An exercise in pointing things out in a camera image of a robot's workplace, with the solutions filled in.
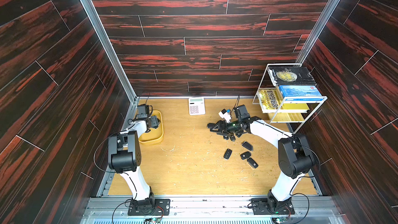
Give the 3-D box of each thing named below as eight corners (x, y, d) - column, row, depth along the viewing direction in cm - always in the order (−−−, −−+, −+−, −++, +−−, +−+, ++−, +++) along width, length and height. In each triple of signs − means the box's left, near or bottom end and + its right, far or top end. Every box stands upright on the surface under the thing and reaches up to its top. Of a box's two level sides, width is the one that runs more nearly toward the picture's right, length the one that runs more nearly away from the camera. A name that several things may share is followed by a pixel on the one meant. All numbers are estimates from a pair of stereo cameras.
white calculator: (188, 115, 112) (188, 112, 110) (189, 100, 122) (189, 97, 119) (205, 115, 112) (205, 112, 110) (204, 100, 122) (204, 97, 119)
